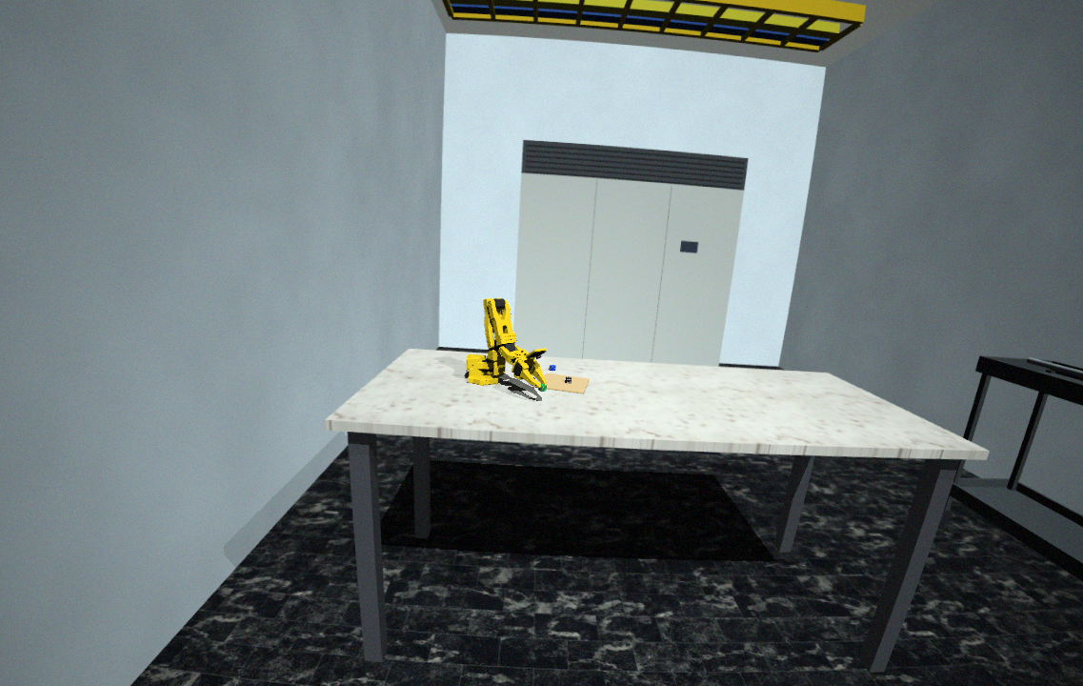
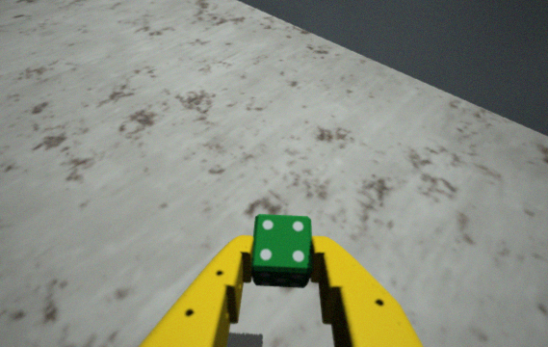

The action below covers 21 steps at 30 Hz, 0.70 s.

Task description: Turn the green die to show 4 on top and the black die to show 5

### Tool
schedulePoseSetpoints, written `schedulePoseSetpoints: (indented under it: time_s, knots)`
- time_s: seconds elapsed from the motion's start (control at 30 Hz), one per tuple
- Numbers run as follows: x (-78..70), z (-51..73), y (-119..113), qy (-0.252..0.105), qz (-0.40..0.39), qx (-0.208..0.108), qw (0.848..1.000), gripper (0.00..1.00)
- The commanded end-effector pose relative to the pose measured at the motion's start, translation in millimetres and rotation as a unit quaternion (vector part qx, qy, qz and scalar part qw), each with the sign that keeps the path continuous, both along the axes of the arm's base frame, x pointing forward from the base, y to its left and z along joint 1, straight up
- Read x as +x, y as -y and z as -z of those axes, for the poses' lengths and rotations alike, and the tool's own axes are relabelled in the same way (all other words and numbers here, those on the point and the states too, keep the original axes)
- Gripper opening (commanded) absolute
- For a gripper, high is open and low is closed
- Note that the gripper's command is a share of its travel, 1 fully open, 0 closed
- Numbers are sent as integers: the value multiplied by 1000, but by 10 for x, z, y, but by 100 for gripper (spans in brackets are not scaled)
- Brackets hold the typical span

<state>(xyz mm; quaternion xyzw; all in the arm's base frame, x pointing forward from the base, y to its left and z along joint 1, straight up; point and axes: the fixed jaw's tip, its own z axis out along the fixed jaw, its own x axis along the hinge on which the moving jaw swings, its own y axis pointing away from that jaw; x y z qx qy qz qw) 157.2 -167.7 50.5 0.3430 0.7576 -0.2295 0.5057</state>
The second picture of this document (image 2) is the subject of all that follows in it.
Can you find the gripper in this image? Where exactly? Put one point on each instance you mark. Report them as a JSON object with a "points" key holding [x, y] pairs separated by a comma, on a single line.
{"points": [[360, 311]]}

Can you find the green die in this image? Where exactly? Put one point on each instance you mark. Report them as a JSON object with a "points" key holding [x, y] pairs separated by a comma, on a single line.
{"points": [[282, 253]]}

